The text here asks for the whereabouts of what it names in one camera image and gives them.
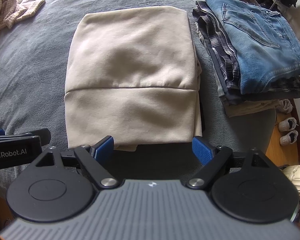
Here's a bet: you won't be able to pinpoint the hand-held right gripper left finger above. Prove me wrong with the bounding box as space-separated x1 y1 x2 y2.
35 135 117 189

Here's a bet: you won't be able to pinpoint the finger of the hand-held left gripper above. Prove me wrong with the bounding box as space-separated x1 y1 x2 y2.
0 128 52 147
0 135 42 172

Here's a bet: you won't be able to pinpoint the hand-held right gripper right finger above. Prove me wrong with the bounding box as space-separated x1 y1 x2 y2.
186 136 270 189

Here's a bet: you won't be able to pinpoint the beige zip hoodie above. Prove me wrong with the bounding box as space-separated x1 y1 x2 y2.
64 5 203 153

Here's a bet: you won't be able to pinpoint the grey bed blanket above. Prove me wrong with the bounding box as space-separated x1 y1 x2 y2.
0 0 278 193

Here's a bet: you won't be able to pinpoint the beige folded pants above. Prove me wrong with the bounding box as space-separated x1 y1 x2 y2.
221 97 291 118

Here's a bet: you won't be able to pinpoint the cream bedpost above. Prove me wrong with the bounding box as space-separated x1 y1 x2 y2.
281 165 300 198

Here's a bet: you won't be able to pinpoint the blue jeans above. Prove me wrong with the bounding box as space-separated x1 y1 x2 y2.
204 0 300 96

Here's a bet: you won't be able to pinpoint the beige checked knit garment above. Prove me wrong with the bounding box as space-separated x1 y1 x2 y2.
0 0 46 34

